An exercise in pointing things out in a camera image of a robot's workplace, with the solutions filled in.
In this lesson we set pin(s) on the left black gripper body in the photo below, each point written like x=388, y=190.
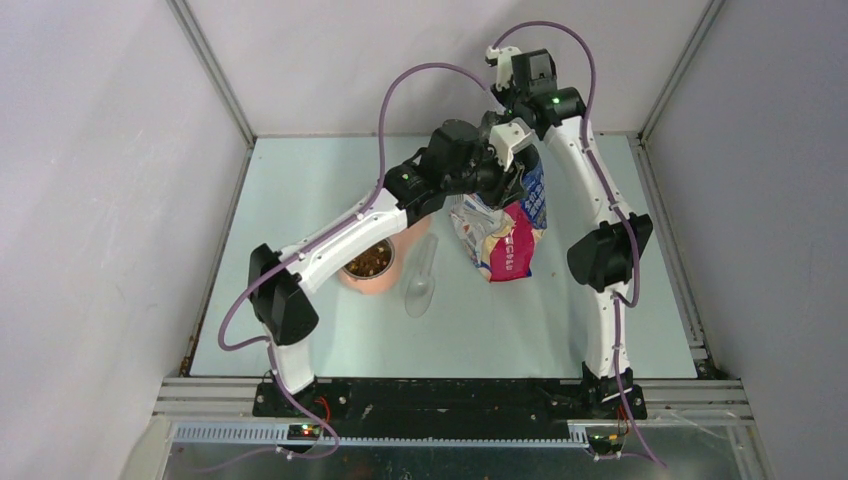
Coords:
x=486, y=177

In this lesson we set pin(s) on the pink pet food bag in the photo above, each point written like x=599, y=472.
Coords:
x=501, y=242

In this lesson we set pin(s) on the clear plastic scoop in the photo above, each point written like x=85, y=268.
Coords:
x=421, y=286

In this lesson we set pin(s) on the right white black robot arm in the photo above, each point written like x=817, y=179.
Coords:
x=605, y=259

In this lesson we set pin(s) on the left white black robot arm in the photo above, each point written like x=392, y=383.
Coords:
x=460, y=158

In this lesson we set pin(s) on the brown kibble pet food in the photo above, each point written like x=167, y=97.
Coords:
x=371, y=260

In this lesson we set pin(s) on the pink double bowl feeder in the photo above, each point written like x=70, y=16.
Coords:
x=379, y=268

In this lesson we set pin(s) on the near steel bowl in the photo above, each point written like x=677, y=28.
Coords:
x=371, y=260

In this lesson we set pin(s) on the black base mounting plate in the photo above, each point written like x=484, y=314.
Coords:
x=458, y=409

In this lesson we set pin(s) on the right controller board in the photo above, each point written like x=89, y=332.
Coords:
x=605, y=447

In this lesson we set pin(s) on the controller board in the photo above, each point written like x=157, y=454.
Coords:
x=304, y=432
x=605, y=447

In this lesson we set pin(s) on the left controller board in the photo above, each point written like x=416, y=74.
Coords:
x=304, y=432

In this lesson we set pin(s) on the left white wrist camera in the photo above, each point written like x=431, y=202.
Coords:
x=508, y=139

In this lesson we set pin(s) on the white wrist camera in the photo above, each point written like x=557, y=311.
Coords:
x=508, y=139
x=502, y=60

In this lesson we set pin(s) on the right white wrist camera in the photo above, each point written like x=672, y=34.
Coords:
x=502, y=60

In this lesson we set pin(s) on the right corner aluminium post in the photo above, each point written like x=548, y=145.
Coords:
x=695, y=40

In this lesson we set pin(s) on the corner aluminium post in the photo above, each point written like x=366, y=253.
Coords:
x=695, y=40
x=198, y=41

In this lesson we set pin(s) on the left corner aluminium post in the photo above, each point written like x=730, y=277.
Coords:
x=198, y=41

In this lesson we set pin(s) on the aluminium front frame rail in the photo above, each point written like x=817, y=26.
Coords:
x=252, y=411

